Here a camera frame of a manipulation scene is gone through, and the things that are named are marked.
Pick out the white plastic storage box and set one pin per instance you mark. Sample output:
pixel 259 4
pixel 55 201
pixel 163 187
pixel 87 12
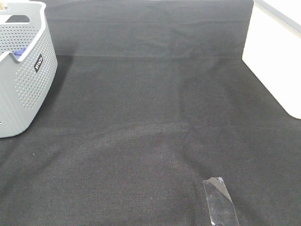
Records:
pixel 272 50

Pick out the blue cloth in basket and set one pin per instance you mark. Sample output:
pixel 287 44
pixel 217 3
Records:
pixel 18 53

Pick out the clear tape strip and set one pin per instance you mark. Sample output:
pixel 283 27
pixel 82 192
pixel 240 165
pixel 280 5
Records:
pixel 220 206

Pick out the black tablecloth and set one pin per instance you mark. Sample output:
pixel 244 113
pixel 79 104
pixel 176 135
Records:
pixel 151 98

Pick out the grey perforated laundry basket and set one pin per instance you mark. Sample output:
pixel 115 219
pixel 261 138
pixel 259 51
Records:
pixel 24 82

